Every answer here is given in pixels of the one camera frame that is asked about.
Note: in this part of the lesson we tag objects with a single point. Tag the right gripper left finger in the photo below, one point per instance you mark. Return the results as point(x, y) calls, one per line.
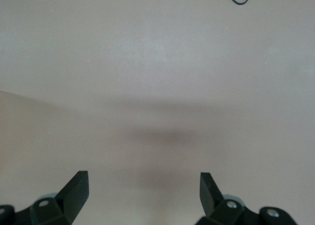
point(71, 200)

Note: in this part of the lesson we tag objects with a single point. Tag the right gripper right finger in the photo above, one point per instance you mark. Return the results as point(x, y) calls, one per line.
point(211, 200)

